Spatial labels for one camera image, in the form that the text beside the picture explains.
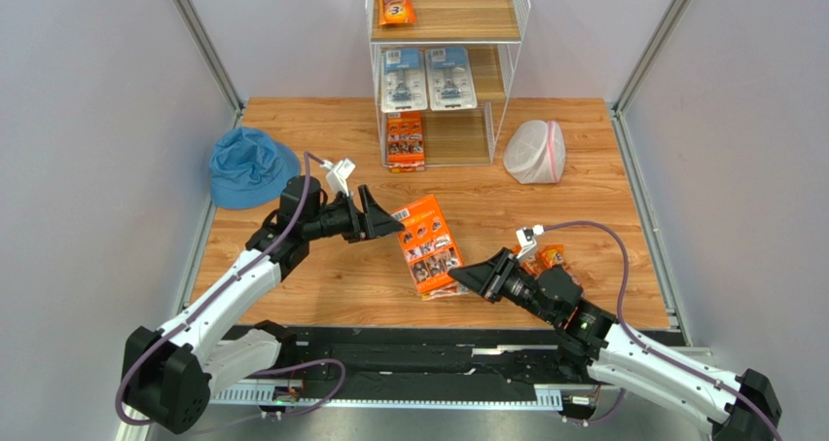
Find white mesh laundry bag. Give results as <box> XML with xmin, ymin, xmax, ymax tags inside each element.
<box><xmin>503</xmin><ymin>120</ymin><xmax>566</xmax><ymax>184</ymax></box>

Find blue bucket hat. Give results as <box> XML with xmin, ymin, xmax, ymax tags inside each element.
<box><xmin>208</xmin><ymin>127</ymin><xmax>301</xmax><ymax>210</ymax></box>

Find orange razor box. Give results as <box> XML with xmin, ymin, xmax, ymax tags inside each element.
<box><xmin>385</xmin><ymin>111</ymin><xmax>426</xmax><ymax>173</ymax></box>
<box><xmin>391</xmin><ymin>195</ymin><xmax>468</xmax><ymax>301</ymax></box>

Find white Gillette razor pack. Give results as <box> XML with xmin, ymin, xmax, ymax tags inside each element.
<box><xmin>424</xmin><ymin>46</ymin><xmax>478</xmax><ymax>111</ymax></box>

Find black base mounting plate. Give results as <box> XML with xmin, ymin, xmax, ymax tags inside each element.
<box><xmin>275</xmin><ymin>326</ymin><xmax>598</xmax><ymax>403</ymax></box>

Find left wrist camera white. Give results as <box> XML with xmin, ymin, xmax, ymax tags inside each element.
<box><xmin>320</xmin><ymin>158</ymin><xmax>356</xmax><ymax>197</ymax></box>

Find orange razor bag on shelf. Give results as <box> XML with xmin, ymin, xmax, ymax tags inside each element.
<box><xmin>377</xmin><ymin>0</ymin><xmax>417</xmax><ymax>26</ymax></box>

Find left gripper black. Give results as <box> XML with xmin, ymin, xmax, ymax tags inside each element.
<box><xmin>304</xmin><ymin>185</ymin><xmax>405</xmax><ymax>244</ymax></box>

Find blue card razor blister pack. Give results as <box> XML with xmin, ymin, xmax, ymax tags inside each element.
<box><xmin>379</xmin><ymin>48</ymin><xmax>428</xmax><ymax>114</ymax></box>

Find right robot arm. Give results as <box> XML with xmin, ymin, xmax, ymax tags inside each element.
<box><xmin>449</xmin><ymin>248</ymin><xmax>782</xmax><ymax>440</ymax></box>

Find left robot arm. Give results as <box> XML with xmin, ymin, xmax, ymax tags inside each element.
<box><xmin>115</xmin><ymin>174</ymin><xmax>405</xmax><ymax>434</ymax></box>

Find aluminium rail frame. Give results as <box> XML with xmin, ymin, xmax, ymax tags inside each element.
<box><xmin>116</xmin><ymin>336</ymin><xmax>720</xmax><ymax>441</ymax></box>

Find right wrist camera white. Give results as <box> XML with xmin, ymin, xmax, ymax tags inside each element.
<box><xmin>516</xmin><ymin>224</ymin><xmax>546</xmax><ymax>262</ymax></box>

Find orange razor bag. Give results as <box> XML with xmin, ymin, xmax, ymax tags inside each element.
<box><xmin>535</xmin><ymin>244</ymin><xmax>570</xmax><ymax>276</ymax></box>
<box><xmin>512</xmin><ymin>245</ymin><xmax>548</xmax><ymax>277</ymax></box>
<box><xmin>377</xmin><ymin>0</ymin><xmax>417</xmax><ymax>26</ymax></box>

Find white wire shelf rack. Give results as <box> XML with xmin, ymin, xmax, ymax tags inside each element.
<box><xmin>365</xmin><ymin>0</ymin><xmax>531</xmax><ymax>167</ymax></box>

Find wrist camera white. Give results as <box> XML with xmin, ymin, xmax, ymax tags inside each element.
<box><xmin>320</xmin><ymin>158</ymin><xmax>356</xmax><ymax>197</ymax></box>
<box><xmin>516</xmin><ymin>224</ymin><xmax>546</xmax><ymax>262</ymax></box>

